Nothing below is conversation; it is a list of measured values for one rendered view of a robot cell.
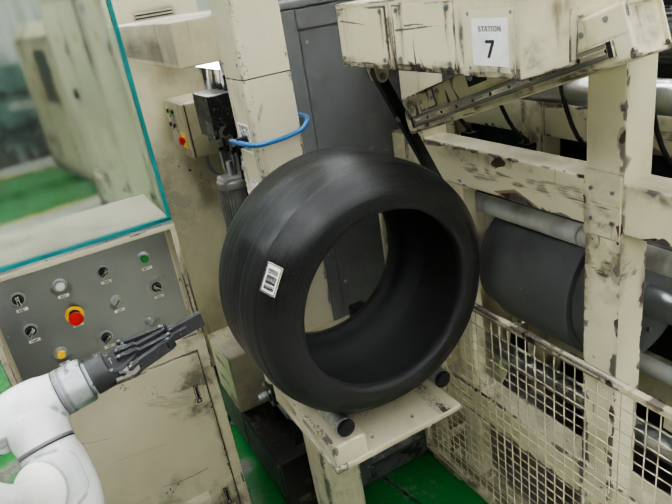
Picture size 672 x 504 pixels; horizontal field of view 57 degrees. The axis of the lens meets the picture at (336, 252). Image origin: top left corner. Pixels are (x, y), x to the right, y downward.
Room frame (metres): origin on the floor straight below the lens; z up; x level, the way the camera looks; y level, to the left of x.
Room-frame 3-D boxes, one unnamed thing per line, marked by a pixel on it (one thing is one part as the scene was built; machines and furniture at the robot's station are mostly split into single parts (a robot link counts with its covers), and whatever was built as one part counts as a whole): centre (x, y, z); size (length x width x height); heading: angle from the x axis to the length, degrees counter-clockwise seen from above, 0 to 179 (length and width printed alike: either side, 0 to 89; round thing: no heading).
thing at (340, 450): (1.29, 0.12, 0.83); 0.36 x 0.09 x 0.06; 26
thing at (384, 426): (1.35, -0.01, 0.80); 0.37 x 0.36 x 0.02; 116
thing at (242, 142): (1.57, 0.12, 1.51); 0.19 x 0.19 x 0.06; 26
